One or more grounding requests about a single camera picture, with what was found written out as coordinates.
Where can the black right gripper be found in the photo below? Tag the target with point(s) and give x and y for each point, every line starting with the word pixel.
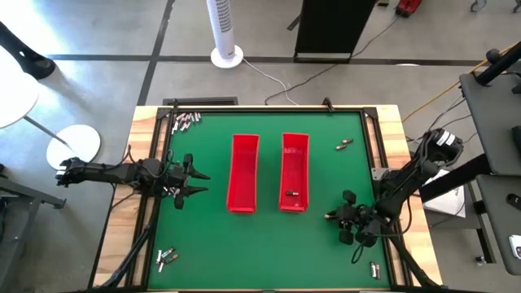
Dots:
pixel 347 217

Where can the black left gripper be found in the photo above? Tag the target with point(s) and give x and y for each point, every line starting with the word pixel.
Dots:
pixel 179 191

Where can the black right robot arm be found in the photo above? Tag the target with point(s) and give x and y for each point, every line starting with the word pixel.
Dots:
pixel 407 183

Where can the black background robot arm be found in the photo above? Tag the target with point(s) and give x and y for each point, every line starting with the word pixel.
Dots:
pixel 498 65
pixel 456 179

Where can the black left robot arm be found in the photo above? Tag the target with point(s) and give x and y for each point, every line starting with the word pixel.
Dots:
pixel 106 173

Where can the red plastic bin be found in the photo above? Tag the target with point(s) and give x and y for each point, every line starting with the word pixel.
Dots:
pixel 243 175
pixel 294 171

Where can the green table mat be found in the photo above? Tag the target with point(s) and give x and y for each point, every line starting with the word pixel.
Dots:
pixel 268 244

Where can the black ribbed bar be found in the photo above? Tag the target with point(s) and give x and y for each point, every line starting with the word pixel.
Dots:
pixel 203 101

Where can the white flat box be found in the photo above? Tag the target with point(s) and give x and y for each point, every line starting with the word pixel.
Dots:
pixel 447 201

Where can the white tower fan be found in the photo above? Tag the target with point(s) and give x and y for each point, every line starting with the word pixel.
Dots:
pixel 221 24

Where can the grey work table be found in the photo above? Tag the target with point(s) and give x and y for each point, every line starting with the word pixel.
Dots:
pixel 488 122
pixel 500 228

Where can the black remote control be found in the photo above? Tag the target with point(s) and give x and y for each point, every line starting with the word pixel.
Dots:
pixel 515 201

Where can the white smartphone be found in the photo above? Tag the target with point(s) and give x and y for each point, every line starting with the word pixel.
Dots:
pixel 516 246

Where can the black standing panel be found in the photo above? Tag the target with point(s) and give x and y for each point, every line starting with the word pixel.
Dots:
pixel 329 24

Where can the black desk device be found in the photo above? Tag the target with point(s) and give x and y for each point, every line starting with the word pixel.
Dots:
pixel 517 138

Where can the black curved stand leg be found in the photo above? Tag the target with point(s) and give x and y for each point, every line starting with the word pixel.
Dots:
pixel 24 57

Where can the red floor tool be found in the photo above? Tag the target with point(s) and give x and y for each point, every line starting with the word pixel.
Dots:
pixel 408 7

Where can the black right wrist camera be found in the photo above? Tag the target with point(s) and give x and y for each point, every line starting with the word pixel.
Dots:
pixel 363 219

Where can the black frame clamp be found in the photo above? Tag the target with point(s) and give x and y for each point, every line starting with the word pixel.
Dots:
pixel 327 105
pixel 175 105

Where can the black table frame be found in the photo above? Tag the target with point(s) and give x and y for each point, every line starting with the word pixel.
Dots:
pixel 264 109

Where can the grey metal desk frame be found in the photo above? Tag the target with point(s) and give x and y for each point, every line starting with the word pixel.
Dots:
pixel 24 195

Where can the white round pedestal table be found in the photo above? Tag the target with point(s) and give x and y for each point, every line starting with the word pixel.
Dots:
pixel 16 93

